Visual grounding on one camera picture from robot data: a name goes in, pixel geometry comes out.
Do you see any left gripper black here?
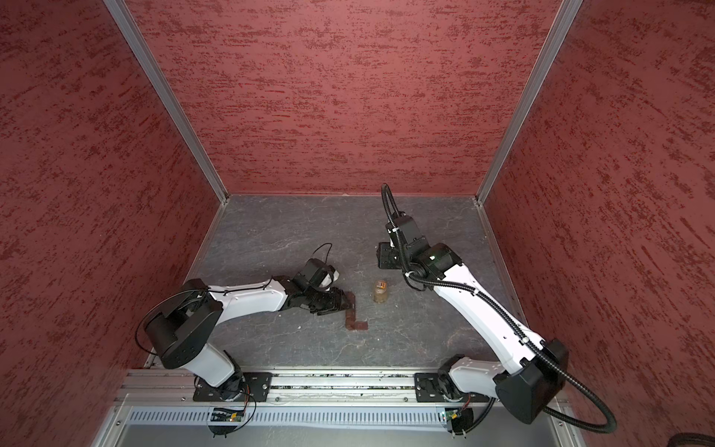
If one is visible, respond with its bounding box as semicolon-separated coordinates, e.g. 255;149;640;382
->
304;286;353;315

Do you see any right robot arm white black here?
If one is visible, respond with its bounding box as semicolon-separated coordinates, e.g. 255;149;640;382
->
406;243;569;424

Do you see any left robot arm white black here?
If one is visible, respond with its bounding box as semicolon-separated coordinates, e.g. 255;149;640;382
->
139;276;351;389

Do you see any amber pill bottle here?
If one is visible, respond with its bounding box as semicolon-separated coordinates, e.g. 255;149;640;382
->
374;280;389;304

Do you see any aluminium frame rail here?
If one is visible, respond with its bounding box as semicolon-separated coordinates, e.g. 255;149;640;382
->
115;367;568;407

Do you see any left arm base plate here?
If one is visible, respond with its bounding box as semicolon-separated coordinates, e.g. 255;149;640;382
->
193;372;273;404

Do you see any white slotted cable duct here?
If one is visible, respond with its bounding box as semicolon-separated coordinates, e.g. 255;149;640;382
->
127;406;447;431

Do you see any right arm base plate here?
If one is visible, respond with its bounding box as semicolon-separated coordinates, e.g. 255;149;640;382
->
413;372;489;403

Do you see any right black corrugated cable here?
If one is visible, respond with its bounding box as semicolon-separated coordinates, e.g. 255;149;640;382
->
381;183;618;435

